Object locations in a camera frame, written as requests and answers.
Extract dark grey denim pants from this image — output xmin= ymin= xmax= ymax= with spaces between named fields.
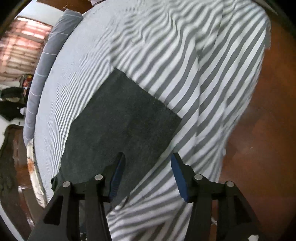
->
xmin=52 ymin=69 xmax=181 ymax=198

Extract dark wooden headboard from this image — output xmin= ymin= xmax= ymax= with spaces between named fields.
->
xmin=1 ymin=125 xmax=43 ymax=240

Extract floral white orange pillow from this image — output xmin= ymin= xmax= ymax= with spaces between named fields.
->
xmin=27 ymin=139 xmax=48 ymax=208

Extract dark jackets on rack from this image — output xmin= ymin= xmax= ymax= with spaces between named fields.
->
xmin=1 ymin=87 xmax=26 ymax=121

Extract grey white striped bed sheet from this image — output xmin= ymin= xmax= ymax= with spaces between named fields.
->
xmin=34 ymin=1 xmax=270 ymax=240

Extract pink patterned curtain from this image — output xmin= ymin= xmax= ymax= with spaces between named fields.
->
xmin=1 ymin=17 xmax=53 ymax=82

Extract grey rolled duvet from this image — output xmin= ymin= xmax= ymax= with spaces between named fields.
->
xmin=23 ymin=9 xmax=83 ymax=145

